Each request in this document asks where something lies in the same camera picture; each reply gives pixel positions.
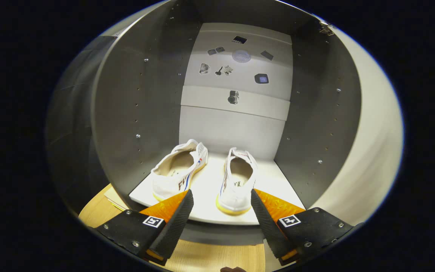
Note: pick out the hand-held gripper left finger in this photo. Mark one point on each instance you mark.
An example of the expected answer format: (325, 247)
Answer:
(176, 226)

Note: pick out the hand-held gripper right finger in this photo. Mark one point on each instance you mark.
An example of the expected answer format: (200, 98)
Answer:
(268, 226)

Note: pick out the white canvas shoe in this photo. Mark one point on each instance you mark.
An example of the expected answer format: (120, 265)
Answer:
(172, 181)
(234, 196)

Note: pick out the dark grey shoe cabinet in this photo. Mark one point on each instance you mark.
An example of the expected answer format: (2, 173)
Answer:
(145, 113)

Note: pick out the metal door hinge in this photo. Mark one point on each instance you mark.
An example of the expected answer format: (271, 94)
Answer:
(326, 30)

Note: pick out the beige book red print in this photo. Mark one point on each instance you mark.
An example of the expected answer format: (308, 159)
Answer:
(113, 196)

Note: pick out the black backdrop cloth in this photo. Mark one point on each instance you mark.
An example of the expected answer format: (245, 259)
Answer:
(70, 132)

